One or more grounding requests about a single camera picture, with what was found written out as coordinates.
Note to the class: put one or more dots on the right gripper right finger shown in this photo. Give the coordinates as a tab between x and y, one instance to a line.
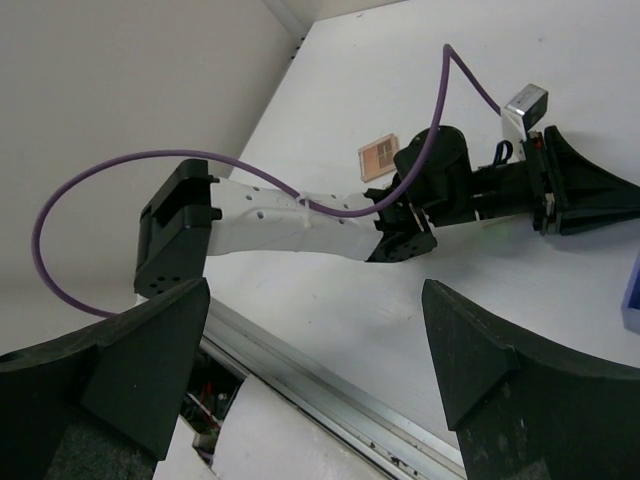
523	406

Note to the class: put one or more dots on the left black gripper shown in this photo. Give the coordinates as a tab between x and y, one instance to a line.
555	185

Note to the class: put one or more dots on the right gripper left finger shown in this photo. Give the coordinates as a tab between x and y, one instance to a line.
102	402

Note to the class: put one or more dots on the peach four-pan palette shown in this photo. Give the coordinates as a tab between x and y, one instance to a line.
377	158

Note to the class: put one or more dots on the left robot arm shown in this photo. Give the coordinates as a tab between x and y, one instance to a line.
195	215

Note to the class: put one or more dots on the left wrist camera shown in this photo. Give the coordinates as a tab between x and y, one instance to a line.
523	112

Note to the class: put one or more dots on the aluminium rail frame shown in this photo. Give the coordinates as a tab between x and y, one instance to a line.
396	446

